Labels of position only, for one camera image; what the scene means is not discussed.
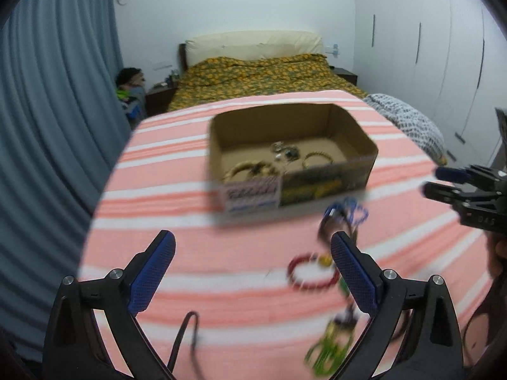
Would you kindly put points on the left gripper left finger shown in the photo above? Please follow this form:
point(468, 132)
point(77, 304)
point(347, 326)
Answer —
point(74, 348)

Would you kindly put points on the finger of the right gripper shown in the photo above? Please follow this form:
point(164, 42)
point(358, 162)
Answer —
point(452, 175)
point(444, 193)

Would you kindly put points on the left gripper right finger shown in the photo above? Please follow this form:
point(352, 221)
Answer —
point(431, 346)

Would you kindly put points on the gold bangle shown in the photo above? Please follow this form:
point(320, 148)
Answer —
point(316, 158)

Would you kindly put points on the metal keyring with charm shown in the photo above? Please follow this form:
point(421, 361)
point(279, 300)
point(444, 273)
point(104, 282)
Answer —
point(285, 152)

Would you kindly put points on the right hand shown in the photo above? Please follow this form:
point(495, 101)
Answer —
point(496, 246)

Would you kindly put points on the grey white patterned blanket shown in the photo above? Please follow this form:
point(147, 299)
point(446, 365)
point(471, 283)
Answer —
point(419, 128)

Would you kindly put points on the white wardrobe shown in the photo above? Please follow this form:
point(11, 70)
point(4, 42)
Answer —
point(445, 58)

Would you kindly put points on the dark right nightstand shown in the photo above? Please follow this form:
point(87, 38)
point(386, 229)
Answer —
point(346, 75)

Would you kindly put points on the dark nightstand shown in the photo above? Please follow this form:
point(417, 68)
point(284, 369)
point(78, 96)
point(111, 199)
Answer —
point(346, 75)
point(157, 100)

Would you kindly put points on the striped pink white cloth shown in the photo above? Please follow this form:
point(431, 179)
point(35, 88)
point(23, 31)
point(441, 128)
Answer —
point(232, 269)

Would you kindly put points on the open cardboard box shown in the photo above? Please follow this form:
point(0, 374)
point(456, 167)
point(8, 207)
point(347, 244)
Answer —
point(270, 156)

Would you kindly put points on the blue curtain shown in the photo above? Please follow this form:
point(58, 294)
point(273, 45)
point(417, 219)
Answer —
point(62, 131)

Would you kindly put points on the cream padded headboard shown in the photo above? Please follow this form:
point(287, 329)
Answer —
point(252, 45)

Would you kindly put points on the dark left nightstand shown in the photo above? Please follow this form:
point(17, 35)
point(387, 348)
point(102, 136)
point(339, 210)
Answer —
point(157, 100)

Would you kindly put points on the pile of clothes with hat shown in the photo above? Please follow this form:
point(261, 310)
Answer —
point(131, 95)

